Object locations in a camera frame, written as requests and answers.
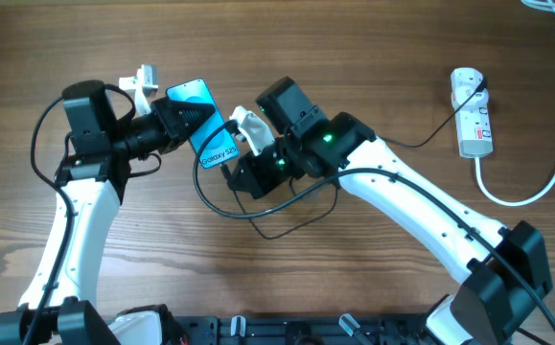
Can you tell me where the white USB charger plug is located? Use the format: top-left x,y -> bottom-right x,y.
451,81 -> 489,109

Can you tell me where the teal-screen Galaxy smartphone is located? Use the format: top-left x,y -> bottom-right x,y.
166,79 -> 240,169

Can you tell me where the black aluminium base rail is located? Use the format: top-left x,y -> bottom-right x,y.
174,314 -> 437,345

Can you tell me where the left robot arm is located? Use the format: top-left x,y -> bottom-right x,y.
0,80 -> 217,344

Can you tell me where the white power strip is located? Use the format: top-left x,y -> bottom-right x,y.
451,67 -> 493,158

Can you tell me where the white cable top right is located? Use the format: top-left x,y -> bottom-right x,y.
520,0 -> 555,17

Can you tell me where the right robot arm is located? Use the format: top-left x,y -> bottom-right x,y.
228,78 -> 552,344

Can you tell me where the black USB charging cable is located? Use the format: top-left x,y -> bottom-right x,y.
219,78 -> 489,241

